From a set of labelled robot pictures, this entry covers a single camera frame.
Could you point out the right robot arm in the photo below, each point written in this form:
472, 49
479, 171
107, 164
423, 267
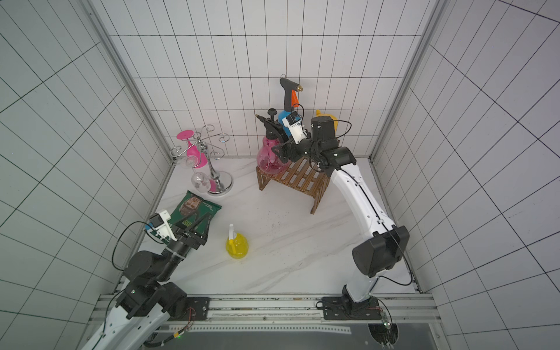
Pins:
383, 243

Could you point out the pink wine glass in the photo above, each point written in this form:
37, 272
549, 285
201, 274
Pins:
190, 153

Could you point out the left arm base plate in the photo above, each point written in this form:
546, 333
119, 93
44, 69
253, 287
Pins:
192, 309

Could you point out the clear wine glass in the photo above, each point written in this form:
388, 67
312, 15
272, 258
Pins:
200, 181

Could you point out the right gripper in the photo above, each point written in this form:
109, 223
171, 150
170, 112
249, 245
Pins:
290, 149

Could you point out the green chips bag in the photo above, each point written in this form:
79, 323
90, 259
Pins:
192, 204

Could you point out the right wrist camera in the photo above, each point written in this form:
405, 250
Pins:
293, 127

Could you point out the aluminium mounting rail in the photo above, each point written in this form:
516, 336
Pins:
270, 312

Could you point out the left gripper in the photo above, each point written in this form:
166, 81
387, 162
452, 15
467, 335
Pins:
198, 238

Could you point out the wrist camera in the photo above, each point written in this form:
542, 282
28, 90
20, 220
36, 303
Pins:
159, 227
293, 127

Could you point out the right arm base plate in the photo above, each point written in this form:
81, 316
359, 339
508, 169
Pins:
343, 308

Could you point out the wooden slatted shelf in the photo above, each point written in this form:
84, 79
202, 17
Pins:
299, 176

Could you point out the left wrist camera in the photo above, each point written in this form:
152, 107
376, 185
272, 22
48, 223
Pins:
159, 227

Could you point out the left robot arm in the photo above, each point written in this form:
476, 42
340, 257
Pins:
152, 310

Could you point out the pink pump sprayer bottle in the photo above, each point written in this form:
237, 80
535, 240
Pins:
268, 163

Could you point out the small yellow spray bottle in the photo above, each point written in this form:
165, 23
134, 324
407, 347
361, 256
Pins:
237, 245

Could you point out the blue spray bottle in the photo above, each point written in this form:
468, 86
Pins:
289, 88

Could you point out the chrome wine glass rack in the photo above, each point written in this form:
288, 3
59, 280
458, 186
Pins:
221, 182

